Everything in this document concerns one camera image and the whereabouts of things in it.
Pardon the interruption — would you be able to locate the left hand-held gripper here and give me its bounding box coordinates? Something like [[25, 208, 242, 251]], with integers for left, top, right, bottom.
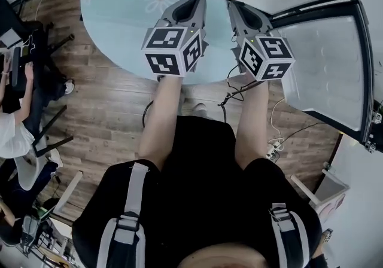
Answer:
[[141, 0, 209, 78]]

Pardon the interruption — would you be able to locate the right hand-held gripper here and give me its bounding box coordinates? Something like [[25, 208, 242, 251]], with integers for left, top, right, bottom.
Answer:
[[227, 1, 296, 83]]

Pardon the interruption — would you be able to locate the white fridge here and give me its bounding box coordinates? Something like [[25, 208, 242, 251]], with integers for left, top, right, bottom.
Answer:
[[179, 0, 383, 148]]

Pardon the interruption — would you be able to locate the person's left forearm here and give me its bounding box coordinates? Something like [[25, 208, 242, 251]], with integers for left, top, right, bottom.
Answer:
[[138, 75, 185, 172]]

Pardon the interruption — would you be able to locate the person's right forearm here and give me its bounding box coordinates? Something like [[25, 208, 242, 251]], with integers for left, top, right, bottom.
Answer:
[[235, 80, 270, 171]]

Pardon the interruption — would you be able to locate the light blue flowered round rug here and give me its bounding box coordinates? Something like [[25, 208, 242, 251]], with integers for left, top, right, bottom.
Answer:
[[80, 0, 242, 84]]

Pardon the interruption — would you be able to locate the person's white shoe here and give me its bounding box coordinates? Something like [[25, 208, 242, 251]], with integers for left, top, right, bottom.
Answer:
[[191, 102, 208, 118]]

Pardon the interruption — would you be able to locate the white power strip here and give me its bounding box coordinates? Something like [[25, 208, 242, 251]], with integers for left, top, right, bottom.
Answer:
[[265, 138, 285, 160]]

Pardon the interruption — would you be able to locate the black office chair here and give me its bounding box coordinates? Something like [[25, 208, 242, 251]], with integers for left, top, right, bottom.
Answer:
[[0, 0, 75, 94]]

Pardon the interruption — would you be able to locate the white open box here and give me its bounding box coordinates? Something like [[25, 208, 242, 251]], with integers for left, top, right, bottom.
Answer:
[[310, 167, 350, 211]]

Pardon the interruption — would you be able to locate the person's black shirt torso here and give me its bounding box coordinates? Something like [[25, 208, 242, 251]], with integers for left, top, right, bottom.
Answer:
[[71, 115, 324, 268]]

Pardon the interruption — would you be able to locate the white table leg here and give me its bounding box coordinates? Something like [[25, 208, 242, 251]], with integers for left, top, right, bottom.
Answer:
[[54, 170, 84, 217]]

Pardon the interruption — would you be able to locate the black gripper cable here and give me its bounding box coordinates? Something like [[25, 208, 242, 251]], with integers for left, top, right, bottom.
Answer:
[[217, 63, 259, 118], [141, 99, 156, 130]]

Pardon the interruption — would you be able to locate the white power cable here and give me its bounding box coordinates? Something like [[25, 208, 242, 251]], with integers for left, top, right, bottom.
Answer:
[[270, 98, 285, 145]]

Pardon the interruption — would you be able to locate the thin black floor cable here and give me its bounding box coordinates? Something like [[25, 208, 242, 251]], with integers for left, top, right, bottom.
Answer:
[[278, 122, 327, 145]]

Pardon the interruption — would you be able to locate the grey backpack strap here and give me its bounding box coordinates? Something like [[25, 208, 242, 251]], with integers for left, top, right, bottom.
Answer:
[[268, 202, 311, 268], [95, 162, 150, 268]]

